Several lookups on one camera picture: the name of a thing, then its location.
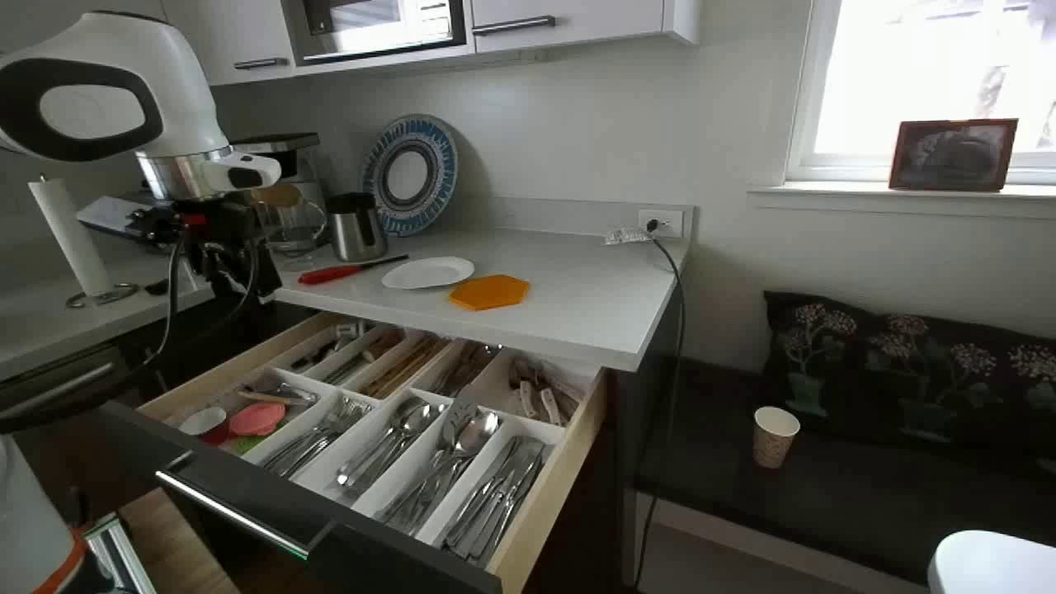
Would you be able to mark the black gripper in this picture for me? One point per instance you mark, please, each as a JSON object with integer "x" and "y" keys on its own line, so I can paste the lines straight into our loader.
{"x": 235, "y": 248}

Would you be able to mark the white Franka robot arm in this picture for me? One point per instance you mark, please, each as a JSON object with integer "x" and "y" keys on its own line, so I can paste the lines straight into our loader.
{"x": 166, "y": 78}

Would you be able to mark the wooden kitchen drawer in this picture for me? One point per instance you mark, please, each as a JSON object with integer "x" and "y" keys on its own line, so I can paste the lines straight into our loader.
{"x": 549, "y": 507}

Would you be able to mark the steel thermos carafe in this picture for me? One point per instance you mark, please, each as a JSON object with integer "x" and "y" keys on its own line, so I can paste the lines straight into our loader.
{"x": 353, "y": 232}

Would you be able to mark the white paper towel roll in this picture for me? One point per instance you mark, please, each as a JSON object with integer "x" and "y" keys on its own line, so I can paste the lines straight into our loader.
{"x": 67, "y": 237}

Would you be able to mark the pink silicone cup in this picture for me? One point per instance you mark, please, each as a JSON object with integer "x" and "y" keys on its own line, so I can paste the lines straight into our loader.
{"x": 258, "y": 422}

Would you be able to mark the white small cup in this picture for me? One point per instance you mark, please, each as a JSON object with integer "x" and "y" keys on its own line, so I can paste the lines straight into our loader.
{"x": 202, "y": 422}

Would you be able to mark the blue patterned decorative plate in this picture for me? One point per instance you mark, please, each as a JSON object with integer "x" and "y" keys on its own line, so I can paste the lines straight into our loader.
{"x": 424, "y": 210}

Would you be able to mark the white round plate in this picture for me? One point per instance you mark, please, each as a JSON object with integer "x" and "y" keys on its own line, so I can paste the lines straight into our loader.
{"x": 431, "y": 273}

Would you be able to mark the green silicone cup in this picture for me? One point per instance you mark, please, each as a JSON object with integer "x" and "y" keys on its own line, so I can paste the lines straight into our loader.
{"x": 240, "y": 448}

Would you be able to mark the wooden utensils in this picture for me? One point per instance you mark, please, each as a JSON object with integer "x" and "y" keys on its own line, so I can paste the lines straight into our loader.
{"x": 397, "y": 369}

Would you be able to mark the steel fork bundle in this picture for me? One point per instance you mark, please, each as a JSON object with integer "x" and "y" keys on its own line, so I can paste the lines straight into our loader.
{"x": 314, "y": 437}

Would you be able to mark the white cutlery organizer tray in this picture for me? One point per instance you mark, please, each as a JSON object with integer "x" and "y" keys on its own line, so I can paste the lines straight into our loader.
{"x": 413, "y": 380}

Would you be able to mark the steel spoon bundle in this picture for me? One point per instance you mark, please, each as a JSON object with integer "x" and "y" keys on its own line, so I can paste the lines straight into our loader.
{"x": 385, "y": 448}

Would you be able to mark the built-in microwave oven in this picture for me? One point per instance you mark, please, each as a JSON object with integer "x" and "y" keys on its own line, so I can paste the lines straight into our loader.
{"x": 375, "y": 26}

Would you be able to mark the steel teaspoon bundle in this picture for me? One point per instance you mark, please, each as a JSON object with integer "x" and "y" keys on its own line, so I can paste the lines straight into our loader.
{"x": 445, "y": 466}

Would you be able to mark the steel knife bundle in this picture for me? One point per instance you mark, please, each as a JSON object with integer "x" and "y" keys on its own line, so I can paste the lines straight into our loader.
{"x": 497, "y": 499}

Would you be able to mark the white upper cabinet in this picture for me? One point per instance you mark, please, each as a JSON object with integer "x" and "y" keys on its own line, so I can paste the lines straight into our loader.
{"x": 595, "y": 18}

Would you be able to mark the beige paper cup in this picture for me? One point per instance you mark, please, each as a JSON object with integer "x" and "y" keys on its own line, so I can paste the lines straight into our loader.
{"x": 773, "y": 440}

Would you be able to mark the black bench seat pad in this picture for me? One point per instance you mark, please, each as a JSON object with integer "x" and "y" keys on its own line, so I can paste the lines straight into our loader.
{"x": 836, "y": 498}

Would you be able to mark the dark floral cushion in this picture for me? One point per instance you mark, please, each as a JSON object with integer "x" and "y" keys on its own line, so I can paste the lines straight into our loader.
{"x": 911, "y": 366}

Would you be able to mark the bright window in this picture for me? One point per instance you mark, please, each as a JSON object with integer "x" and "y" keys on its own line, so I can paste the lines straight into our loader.
{"x": 936, "y": 78}

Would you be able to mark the white small table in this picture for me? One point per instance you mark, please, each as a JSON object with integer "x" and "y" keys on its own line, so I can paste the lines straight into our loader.
{"x": 991, "y": 564}

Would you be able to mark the white wall power outlet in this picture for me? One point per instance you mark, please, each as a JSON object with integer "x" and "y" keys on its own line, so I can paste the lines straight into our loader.
{"x": 660, "y": 223}

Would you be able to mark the brown picture frame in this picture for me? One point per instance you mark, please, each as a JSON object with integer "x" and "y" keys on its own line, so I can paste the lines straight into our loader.
{"x": 950, "y": 153}

